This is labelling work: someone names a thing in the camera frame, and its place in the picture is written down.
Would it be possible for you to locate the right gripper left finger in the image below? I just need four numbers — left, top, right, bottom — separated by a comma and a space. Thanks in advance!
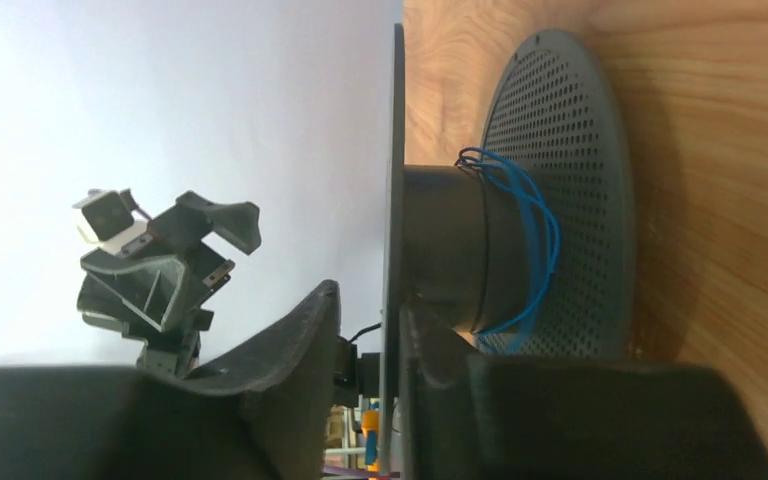
0, 280, 340, 479

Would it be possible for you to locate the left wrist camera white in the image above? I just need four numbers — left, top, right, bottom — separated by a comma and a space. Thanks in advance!
72, 189, 152, 257

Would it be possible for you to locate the dark grey cable spool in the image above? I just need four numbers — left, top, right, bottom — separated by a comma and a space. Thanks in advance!
379, 23, 637, 480

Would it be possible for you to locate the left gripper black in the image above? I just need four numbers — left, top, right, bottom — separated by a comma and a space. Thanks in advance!
77, 191, 262, 378

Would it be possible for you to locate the thin blue wire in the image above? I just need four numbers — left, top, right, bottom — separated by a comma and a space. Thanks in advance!
454, 146, 563, 356

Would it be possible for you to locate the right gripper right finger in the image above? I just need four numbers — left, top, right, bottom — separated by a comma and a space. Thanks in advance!
399, 306, 768, 479

